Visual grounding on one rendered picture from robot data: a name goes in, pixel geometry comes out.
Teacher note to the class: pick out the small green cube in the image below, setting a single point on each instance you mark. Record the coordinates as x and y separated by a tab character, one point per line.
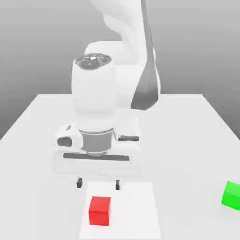
231	196

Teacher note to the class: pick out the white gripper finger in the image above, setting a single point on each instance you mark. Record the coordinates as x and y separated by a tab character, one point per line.
117	184
79	183

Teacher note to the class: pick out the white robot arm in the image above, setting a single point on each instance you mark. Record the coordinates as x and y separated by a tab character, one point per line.
93	90

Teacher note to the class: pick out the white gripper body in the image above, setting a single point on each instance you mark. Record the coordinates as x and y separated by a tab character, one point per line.
97	166

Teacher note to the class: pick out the small red cube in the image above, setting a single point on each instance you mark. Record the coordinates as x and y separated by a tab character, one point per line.
99	211

